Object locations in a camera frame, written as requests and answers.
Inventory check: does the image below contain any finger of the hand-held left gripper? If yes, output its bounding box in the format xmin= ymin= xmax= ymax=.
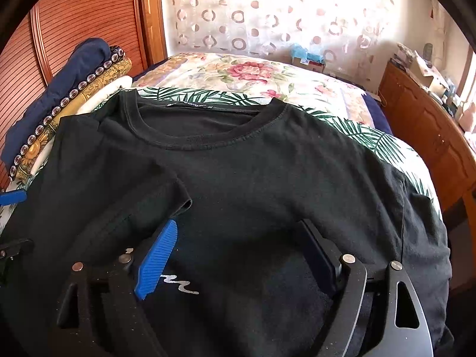
xmin=0 ymin=239 xmax=35 ymax=284
xmin=0 ymin=189 xmax=29 ymax=206

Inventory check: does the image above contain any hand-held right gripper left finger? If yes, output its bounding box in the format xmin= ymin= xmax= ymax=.
xmin=52 ymin=219 xmax=179 ymax=357

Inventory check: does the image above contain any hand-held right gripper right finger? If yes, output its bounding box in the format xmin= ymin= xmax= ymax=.
xmin=297 ymin=219 xmax=434 ymax=357

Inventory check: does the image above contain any black t-shirt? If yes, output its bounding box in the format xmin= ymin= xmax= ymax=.
xmin=0 ymin=90 xmax=453 ymax=357

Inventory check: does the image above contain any palm leaf bed sheet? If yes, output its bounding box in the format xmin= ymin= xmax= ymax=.
xmin=0 ymin=86 xmax=443 ymax=231

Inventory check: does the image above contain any wooden dresser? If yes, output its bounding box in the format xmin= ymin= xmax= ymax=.
xmin=377 ymin=61 xmax=476 ymax=291

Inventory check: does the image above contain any small cardboard box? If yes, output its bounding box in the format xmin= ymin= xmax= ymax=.
xmin=292 ymin=57 xmax=327 ymax=76

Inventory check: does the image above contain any blue plastic bag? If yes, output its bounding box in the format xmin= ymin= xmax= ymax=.
xmin=290 ymin=43 xmax=325 ymax=64

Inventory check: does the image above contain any wooden headboard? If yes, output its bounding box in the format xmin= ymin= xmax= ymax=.
xmin=0 ymin=0 xmax=169 ymax=191

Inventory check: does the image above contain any pile of dresser clutter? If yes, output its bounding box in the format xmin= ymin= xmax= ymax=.
xmin=389 ymin=43 xmax=476 ymax=135

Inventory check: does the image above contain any circle patterned curtain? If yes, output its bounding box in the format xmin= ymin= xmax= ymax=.
xmin=164 ymin=0 xmax=449 ymax=94

